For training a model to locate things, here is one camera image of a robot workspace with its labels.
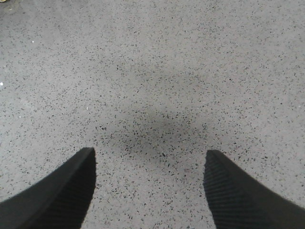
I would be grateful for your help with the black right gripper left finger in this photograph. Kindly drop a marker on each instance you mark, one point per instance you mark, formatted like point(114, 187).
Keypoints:
point(59, 201)

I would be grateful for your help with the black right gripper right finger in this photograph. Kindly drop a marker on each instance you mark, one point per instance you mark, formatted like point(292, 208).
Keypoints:
point(238, 201)

